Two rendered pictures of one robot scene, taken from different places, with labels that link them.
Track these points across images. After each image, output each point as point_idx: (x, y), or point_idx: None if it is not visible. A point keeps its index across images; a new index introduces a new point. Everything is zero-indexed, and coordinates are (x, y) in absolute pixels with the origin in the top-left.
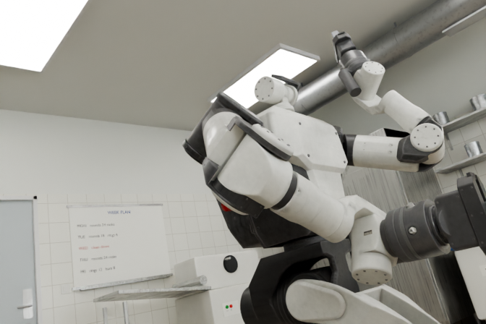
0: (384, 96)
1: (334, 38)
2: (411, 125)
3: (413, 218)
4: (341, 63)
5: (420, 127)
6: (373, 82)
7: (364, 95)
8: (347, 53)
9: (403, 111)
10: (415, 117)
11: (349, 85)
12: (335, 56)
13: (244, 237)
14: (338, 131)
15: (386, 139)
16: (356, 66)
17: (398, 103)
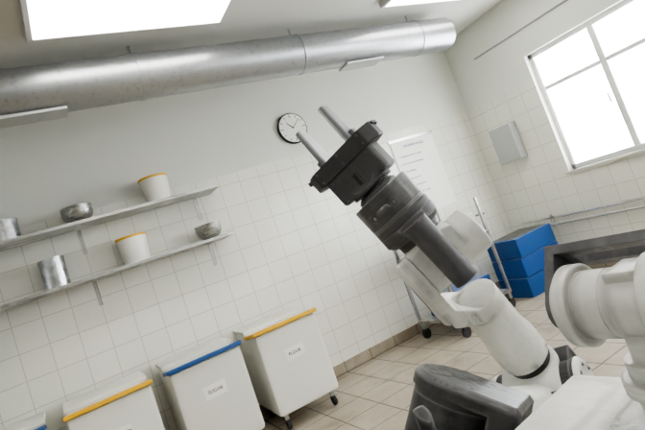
0: (495, 293)
1: (365, 129)
2: (538, 357)
3: None
4: (395, 195)
5: (580, 367)
6: (477, 258)
7: (449, 282)
8: (403, 177)
9: (526, 328)
10: (541, 341)
11: (464, 261)
12: (324, 165)
13: None
14: (525, 394)
15: (542, 396)
16: (435, 214)
17: (513, 309)
